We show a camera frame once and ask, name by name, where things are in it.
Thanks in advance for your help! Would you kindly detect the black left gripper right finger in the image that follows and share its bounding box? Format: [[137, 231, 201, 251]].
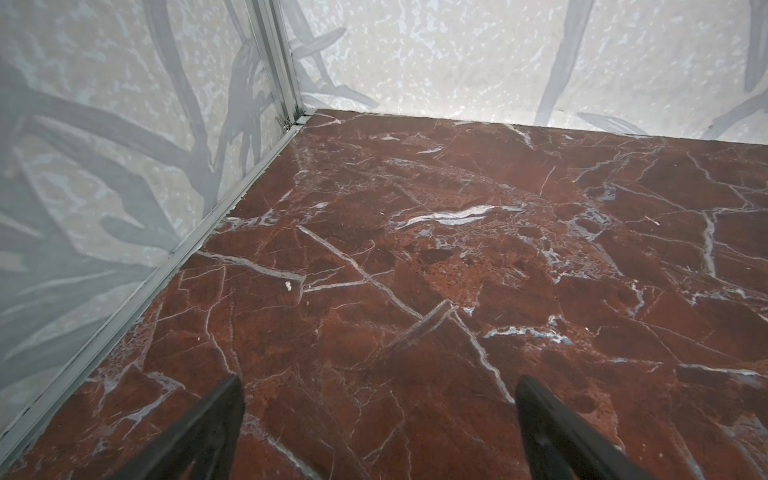
[[515, 375, 652, 480]]

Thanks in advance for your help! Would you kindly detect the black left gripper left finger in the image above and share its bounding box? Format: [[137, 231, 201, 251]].
[[112, 374, 245, 479]]

